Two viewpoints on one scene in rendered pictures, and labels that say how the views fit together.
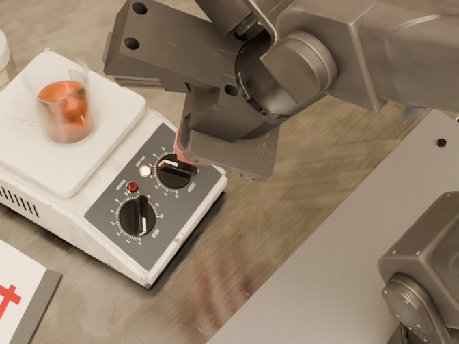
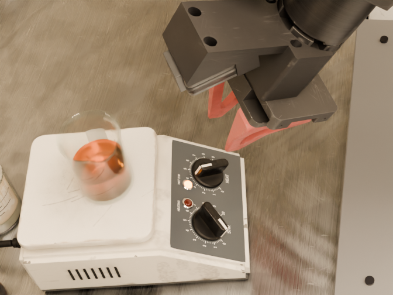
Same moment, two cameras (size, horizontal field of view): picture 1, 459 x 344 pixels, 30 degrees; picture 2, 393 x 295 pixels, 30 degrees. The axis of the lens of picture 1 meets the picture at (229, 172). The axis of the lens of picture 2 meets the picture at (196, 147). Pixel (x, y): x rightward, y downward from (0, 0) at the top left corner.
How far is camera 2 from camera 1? 0.23 m
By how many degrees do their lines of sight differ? 14
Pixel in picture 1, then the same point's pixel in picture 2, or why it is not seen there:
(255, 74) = (315, 16)
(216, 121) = (290, 79)
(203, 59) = (262, 29)
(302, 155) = not seen: hidden behind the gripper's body
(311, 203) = (314, 141)
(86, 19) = (22, 109)
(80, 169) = (145, 209)
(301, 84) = not seen: outside the picture
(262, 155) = (320, 95)
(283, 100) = (348, 26)
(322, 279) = (381, 184)
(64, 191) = (147, 233)
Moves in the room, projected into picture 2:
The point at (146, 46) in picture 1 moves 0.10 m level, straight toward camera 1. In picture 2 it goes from (220, 38) to (337, 120)
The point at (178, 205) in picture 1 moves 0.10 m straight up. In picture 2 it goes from (228, 198) to (218, 133)
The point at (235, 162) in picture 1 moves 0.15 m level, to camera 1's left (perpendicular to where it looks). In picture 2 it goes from (309, 110) to (141, 216)
